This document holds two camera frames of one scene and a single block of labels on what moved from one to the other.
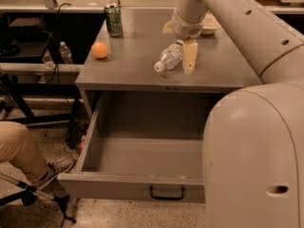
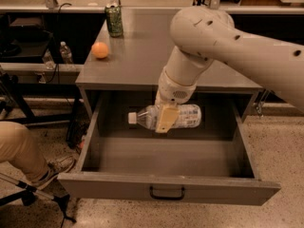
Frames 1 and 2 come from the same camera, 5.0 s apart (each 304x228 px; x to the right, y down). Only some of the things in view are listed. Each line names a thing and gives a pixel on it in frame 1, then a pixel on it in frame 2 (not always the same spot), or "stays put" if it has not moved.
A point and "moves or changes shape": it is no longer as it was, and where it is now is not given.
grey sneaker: [55, 167] stays put
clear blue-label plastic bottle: [171, 57] moves or changes shape
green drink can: [113, 18] stays put
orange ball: [99, 49] stays put
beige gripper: [187, 28] → [173, 91]
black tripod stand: [28, 194] stays put
